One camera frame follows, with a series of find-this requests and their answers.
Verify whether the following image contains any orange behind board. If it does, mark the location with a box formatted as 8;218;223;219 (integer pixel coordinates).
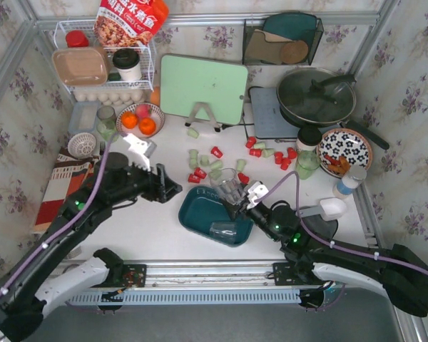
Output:
150;86;161;106

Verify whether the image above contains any patterned orange cloth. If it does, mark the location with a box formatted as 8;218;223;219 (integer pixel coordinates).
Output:
31;148;99;234

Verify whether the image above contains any red lid jar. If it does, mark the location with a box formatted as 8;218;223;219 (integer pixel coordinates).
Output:
65;30;89;48

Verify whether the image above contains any white scoop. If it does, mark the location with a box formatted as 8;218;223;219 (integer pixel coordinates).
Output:
299;197;347;221

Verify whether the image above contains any round cork coaster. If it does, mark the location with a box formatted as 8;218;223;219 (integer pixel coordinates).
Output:
280;41;309;64

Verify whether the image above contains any green cutting board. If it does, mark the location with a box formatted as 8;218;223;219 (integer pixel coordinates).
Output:
160;54;248;125

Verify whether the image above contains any red capsule center right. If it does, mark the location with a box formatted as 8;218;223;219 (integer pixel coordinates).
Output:
238;172;250;185

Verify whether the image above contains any red capsule right middle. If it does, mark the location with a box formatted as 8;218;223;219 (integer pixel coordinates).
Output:
249;148;263;157

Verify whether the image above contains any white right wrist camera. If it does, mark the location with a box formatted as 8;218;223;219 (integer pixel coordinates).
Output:
245;181;269;209

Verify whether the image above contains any white wire rack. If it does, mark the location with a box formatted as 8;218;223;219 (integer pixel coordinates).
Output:
53;19;157;91

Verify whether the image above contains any orange fruit left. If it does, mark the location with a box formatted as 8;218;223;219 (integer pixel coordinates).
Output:
121;111;138;129

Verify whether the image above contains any red capsule left lower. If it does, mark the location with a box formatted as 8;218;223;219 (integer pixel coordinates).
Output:
188;174;200;184

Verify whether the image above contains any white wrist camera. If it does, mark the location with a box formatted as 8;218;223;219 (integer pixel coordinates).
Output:
245;181;269;209
123;133;157;171

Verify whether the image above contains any green capsule near board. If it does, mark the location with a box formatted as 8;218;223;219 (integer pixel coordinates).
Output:
187;127;199;139

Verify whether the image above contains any teal plate in organizer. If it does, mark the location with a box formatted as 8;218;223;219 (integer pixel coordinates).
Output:
262;12;317;45

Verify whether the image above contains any red capsule by cooker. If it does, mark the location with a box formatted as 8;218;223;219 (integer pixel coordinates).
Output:
245;136;257;149

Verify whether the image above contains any white strainer basket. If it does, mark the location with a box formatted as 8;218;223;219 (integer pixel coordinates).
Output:
67;133;96;159

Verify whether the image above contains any red apple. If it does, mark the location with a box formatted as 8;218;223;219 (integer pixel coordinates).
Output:
135;103;152;120

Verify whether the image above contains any clear food container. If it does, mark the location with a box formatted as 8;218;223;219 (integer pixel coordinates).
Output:
68;101;101;135

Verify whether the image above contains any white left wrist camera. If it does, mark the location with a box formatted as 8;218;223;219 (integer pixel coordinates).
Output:
123;133;157;171

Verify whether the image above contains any teal storage basket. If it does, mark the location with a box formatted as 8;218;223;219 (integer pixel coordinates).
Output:
178;186;253;247

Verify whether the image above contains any black-lid white jar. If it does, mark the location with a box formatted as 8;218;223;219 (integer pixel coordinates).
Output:
296;125;322;153

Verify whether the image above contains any clear glass cup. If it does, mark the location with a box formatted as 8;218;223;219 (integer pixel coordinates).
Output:
209;168;244;204
209;221;237;240

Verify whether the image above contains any green plastic cup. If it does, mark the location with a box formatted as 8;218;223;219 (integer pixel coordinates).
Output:
295;151;320;180

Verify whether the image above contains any black mesh organizer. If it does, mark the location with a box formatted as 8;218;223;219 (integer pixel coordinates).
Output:
242;17;324;66

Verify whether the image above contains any black frying pan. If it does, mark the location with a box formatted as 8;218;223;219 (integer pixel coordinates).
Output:
276;67;389;150

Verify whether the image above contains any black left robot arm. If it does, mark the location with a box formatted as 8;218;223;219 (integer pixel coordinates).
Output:
0;152;182;341

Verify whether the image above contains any grey induction cooker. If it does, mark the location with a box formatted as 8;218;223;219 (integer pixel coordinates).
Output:
248;86;299;140

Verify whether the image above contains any red capsule center top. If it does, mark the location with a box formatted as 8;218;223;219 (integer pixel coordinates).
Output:
210;146;223;158

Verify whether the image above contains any red snack bag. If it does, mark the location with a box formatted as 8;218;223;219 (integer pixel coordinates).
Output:
93;0;169;48

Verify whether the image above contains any orange fruit right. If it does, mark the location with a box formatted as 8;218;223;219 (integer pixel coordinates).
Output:
138;118;157;135

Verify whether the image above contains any beige plastic tray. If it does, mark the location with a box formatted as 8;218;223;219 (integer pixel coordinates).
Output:
52;46;111;87

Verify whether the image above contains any orange fruit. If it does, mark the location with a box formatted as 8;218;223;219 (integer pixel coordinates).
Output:
138;118;157;135
121;111;138;129

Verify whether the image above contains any white bottle grey cap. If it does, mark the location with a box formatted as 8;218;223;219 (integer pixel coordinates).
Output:
332;165;367;199

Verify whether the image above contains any white black-lid coffee cup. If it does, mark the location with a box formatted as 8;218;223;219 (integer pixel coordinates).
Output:
112;48;142;81

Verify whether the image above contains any fruit bowl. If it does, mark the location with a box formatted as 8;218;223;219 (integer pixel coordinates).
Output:
116;103;165;138

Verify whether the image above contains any green capsule center right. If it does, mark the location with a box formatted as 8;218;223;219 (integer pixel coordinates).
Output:
235;159;247;172

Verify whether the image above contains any egg carton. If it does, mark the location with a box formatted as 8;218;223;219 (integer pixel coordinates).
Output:
73;90;147;106

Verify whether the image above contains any green glass jar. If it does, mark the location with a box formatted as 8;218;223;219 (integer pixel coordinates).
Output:
96;105;117;141

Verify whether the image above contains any floral blue plate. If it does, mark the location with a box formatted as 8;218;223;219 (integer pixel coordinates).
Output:
316;128;373;178

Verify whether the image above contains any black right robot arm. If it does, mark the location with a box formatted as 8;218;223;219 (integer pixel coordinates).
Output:
222;200;428;317

